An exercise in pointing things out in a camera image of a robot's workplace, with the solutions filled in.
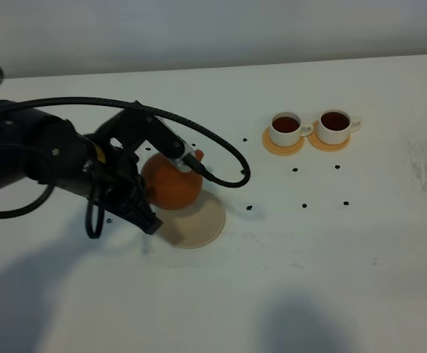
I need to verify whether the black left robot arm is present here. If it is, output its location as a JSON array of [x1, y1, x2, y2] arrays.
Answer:
[[0, 98, 168, 239]]

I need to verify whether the black braided camera cable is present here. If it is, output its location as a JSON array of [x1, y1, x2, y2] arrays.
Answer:
[[0, 96, 252, 188]]

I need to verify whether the beige round teapot coaster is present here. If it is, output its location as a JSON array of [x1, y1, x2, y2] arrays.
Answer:
[[156, 190, 226, 249]]

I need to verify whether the black smooth arm cable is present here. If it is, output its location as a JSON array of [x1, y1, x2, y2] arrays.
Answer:
[[0, 60, 106, 240]]

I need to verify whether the orange cup coaster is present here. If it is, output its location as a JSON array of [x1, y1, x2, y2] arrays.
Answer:
[[262, 127, 305, 156], [307, 121, 351, 152]]

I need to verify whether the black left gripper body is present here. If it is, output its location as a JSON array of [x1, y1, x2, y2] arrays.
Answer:
[[75, 134, 147, 218]]

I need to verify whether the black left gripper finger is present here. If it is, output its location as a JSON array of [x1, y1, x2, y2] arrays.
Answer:
[[119, 197, 162, 235]]

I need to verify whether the left white teacup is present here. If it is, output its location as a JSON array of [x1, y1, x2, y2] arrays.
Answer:
[[267, 112, 314, 148]]

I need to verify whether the right orange cup coaster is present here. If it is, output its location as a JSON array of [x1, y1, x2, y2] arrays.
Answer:
[[307, 121, 351, 152]]

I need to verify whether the white teacup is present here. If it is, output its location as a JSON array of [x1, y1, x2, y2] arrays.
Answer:
[[316, 110, 362, 146], [267, 112, 314, 148]]

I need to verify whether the left orange cup coaster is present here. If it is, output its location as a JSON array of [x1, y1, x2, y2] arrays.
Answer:
[[262, 127, 305, 156]]

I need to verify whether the right white teacup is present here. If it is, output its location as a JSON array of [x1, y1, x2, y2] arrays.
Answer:
[[316, 110, 362, 146]]

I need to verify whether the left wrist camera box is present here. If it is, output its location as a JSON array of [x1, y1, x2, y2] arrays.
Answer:
[[93, 109, 195, 173]]

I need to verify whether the brown clay teapot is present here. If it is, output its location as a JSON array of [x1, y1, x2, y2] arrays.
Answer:
[[142, 153, 202, 210]]

